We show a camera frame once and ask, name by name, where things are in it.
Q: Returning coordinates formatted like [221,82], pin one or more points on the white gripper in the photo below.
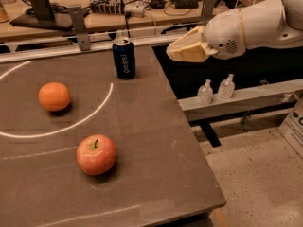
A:
[223,35]

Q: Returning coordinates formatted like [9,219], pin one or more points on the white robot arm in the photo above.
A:
[271,23]

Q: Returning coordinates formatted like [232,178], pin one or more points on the blue pepsi can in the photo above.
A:
[124,58]

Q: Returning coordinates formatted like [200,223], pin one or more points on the red apple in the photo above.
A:
[96,154]

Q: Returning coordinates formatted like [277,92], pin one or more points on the black keypad device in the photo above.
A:
[186,4]

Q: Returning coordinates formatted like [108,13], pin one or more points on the left clear sanitizer bottle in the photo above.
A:
[205,93]

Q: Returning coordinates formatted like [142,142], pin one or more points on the clear sanitizer bottle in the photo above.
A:
[205,93]
[227,87]

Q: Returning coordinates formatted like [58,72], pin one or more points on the right clear sanitizer bottle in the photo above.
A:
[227,87]

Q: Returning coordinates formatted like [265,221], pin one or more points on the white power adapter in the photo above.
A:
[135,11]

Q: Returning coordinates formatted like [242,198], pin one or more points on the grey side shelf beam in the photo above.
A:
[244,100]

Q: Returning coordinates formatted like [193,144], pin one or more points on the grey power strip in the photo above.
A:
[106,8]

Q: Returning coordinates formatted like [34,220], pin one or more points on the white cardboard box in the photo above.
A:
[292,128]

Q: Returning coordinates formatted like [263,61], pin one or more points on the orange fruit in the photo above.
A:
[54,96]

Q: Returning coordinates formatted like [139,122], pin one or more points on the black monitor stand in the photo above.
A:
[43,16]

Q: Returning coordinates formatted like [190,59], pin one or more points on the middle metal bracket post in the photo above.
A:
[207,11]

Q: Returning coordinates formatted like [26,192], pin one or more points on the metal bracket post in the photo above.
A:
[79,26]
[207,11]

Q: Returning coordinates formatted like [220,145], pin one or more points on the left metal bracket post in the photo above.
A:
[79,26]

